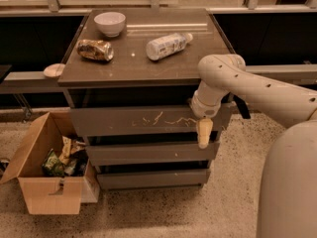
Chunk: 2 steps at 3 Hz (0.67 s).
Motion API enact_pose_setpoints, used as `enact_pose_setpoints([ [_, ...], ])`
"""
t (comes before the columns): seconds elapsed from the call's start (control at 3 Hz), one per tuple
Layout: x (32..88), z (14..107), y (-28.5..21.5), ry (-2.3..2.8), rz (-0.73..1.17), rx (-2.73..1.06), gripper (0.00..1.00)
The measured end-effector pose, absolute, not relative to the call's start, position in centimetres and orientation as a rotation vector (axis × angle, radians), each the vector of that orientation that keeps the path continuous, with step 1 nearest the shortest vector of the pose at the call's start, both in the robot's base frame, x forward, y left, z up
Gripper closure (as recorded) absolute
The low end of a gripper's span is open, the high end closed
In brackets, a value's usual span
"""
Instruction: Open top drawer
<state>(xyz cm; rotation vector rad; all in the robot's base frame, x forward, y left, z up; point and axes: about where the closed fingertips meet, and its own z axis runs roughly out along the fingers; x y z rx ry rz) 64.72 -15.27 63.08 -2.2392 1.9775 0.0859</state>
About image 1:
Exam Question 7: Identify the green snack bag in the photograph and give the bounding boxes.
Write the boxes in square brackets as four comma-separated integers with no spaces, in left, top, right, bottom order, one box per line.
[42,149,64,178]

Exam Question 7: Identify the open cardboard box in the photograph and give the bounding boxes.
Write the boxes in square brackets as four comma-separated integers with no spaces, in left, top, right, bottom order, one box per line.
[1,111,100,214]

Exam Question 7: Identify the white plastic bottle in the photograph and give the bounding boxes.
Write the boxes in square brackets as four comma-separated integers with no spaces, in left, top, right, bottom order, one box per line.
[146,33,193,60]

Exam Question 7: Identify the grey drawer cabinet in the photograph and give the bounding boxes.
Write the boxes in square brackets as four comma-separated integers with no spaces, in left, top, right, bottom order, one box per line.
[58,8,235,175]

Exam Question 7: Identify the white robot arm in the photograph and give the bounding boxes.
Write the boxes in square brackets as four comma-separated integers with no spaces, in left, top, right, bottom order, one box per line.
[190,55,317,238]

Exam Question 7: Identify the small round white disc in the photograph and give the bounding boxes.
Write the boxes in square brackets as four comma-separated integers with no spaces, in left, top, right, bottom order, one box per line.
[44,63,65,78]

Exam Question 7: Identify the grey top drawer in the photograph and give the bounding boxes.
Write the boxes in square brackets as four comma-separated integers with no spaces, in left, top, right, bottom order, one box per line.
[68,102,237,138]

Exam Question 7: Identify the white ceramic bowl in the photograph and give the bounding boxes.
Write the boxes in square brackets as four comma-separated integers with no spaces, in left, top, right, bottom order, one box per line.
[94,12,126,37]

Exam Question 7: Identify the grey ledge rail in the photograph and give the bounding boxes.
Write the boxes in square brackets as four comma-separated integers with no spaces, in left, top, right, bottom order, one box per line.
[0,64,317,94]

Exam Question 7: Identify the grey drawer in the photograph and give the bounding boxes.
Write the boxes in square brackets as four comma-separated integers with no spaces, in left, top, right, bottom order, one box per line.
[97,169,210,190]
[86,141,220,166]
[68,102,237,138]

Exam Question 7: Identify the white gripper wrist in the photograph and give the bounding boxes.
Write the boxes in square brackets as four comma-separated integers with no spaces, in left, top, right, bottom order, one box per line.
[190,81,228,149]

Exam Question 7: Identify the crumpled wrappers in box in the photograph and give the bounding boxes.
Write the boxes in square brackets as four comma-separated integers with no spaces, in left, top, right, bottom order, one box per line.
[58,136,88,177]

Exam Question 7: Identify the grey middle drawer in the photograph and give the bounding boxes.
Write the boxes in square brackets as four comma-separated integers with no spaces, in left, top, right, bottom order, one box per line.
[86,141,220,166]

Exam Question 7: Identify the crushed metallic can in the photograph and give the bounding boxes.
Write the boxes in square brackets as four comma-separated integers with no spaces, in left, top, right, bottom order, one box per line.
[76,40,114,61]

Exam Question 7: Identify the grey bottom drawer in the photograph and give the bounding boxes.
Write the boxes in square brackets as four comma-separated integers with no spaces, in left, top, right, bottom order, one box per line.
[97,169,210,190]

